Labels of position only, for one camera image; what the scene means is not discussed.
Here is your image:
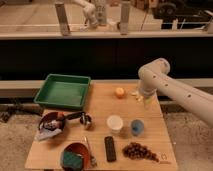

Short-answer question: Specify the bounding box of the bunch of dark grapes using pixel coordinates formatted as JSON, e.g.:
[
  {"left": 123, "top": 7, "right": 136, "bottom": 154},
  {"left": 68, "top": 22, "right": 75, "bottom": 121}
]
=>
[{"left": 122, "top": 142, "right": 159, "bottom": 162}]

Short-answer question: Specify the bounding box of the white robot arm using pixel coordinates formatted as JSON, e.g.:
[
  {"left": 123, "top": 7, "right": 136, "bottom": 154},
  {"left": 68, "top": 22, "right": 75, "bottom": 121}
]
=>
[{"left": 138, "top": 58, "right": 213, "bottom": 127}]

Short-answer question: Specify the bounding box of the black remote control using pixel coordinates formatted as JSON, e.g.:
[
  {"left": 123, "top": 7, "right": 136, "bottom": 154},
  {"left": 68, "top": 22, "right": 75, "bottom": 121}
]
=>
[{"left": 104, "top": 136, "right": 116, "bottom": 162}]

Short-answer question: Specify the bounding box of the dark red bowl with items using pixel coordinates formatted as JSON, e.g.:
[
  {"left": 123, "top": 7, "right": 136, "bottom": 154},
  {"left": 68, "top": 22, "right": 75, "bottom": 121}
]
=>
[{"left": 38, "top": 112, "right": 65, "bottom": 132}]

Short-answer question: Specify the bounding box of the green sponge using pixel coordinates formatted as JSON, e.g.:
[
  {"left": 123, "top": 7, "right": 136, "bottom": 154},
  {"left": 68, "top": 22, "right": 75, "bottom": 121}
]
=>
[{"left": 61, "top": 151, "right": 83, "bottom": 171}]

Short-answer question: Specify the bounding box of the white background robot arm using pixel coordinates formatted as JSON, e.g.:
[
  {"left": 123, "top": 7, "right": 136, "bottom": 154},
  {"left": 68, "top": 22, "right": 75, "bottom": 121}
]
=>
[{"left": 73, "top": 0, "right": 98, "bottom": 28}]

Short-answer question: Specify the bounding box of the white cloth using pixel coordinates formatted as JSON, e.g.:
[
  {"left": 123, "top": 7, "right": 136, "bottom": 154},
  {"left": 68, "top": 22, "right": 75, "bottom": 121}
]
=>
[{"left": 35, "top": 129, "right": 62, "bottom": 141}]

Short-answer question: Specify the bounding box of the green plastic tray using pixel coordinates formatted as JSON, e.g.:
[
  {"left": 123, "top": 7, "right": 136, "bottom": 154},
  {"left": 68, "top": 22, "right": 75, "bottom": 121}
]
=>
[{"left": 34, "top": 74, "right": 91, "bottom": 110}]

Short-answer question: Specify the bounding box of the white paper cup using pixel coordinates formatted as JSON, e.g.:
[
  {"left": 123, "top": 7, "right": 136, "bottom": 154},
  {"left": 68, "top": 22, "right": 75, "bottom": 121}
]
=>
[{"left": 107, "top": 115, "right": 124, "bottom": 134}]

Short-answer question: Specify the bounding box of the small orange apple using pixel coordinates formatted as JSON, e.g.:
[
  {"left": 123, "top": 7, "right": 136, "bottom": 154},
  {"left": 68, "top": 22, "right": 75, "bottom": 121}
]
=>
[{"left": 115, "top": 87, "right": 126, "bottom": 99}]

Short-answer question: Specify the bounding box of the black handled metal scoop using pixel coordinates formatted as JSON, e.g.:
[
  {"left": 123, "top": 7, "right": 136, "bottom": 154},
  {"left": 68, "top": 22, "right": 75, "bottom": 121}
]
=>
[{"left": 65, "top": 111, "right": 92, "bottom": 130}]

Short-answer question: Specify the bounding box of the blue cup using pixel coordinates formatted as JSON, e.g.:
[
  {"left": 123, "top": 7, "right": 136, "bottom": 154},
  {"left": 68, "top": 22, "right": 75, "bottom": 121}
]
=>
[{"left": 131, "top": 119, "right": 144, "bottom": 136}]

